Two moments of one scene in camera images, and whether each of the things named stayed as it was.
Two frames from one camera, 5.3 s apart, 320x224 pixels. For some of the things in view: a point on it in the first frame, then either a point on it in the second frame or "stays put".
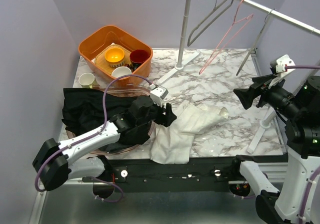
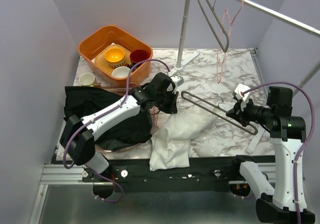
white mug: x=87 y=80 stays put
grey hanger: x=255 y=41 to x=183 y=92
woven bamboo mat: x=101 y=61 stays put
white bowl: x=120 y=71 stays put
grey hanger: x=215 y=8 to x=210 y=23
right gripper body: x=277 y=95 to x=250 y=112
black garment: x=83 y=111 stays put
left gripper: x=166 y=120 to x=172 y=108
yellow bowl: x=114 y=55 stays put
